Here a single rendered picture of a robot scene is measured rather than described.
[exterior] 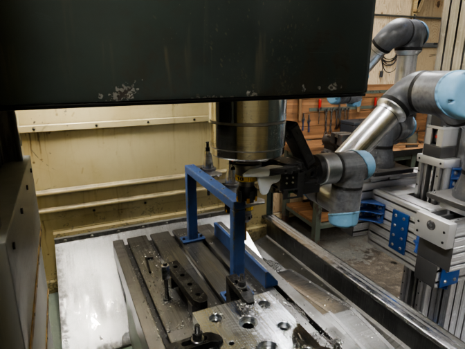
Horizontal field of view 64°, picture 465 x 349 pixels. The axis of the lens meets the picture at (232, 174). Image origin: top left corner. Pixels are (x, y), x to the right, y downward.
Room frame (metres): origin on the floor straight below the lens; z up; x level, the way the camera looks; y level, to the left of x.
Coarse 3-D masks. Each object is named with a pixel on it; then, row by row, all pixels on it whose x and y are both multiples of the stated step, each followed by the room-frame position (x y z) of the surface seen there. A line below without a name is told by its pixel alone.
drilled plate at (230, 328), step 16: (224, 304) 0.86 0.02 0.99; (240, 304) 0.86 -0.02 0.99; (272, 304) 0.86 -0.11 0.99; (192, 320) 0.83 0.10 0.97; (208, 320) 0.80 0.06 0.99; (224, 320) 0.80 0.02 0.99; (240, 320) 0.81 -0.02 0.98; (256, 320) 0.80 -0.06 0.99; (272, 320) 0.80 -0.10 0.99; (288, 320) 0.80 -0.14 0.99; (224, 336) 0.74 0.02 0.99; (240, 336) 0.74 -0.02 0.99; (256, 336) 0.74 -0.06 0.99; (272, 336) 0.74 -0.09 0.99; (288, 336) 0.74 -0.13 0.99; (304, 336) 0.74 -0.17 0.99
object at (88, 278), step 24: (216, 216) 1.81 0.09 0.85; (72, 240) 1.52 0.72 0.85; (96, 240) 1.55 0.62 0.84; (72, 264) 1.41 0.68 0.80; (96, 264) 1.43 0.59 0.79; (72, 288) 1.31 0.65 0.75; (96, 288) 1.32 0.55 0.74; (120, 288) 1.34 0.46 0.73; (72, 312) 1.22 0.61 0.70; (96, 312) 1.23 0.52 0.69; (120, 312) 1.24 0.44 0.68; (72, 336) 1.13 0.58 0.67; (96, 336) 1.15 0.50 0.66; (120, 336) 1.16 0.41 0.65
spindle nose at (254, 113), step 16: (208, 112) 0.76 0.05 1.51; (224, 112) 0.71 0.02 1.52; (240, 112) 0.69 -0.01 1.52; (256, 112) 0.69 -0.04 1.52; (272, 112) 0.70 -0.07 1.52; (224, 128) 0.71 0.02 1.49; (240, 128) 0.69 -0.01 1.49; (256, 128) 0.69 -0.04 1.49; (272, 128) 0.71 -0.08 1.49; (224, 144) 0.71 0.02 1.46; (240, 144) 0.69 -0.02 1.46; (256, 144) 0.69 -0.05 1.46; (272, 144) 0.71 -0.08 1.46; (240, 160) 0.70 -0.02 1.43; (256, 160) 0.70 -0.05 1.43
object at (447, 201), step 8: (432, 192) 1.29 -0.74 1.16; (440, 192) 1.29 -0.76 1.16; (448, 192) 1.29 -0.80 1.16; (440, 200) 1.24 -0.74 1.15; (448, 200) 1.21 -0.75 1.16; (456, 200) 1.21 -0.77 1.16; (440, 208) 1.24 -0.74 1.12; (448, 208) 1.23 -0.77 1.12; (456, 208) 1.20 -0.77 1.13; (464, 208) 1.15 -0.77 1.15; (464, 216) 1.18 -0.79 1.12
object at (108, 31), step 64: (0, 0) 0.49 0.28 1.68; (64, 0) 0.52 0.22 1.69; (128, 0) 0.55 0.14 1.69; (192, 0) 0.59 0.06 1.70; (256, 0) 0.64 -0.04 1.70; (320, 0) 0.69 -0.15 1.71; (0, 64) 0.49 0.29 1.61; (64, 64) 0.52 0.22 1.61; (128, 64) 0.55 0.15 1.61; (192, 64) 0.59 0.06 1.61; (256, 64) 0.64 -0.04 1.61; (320, 64) 0.69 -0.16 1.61
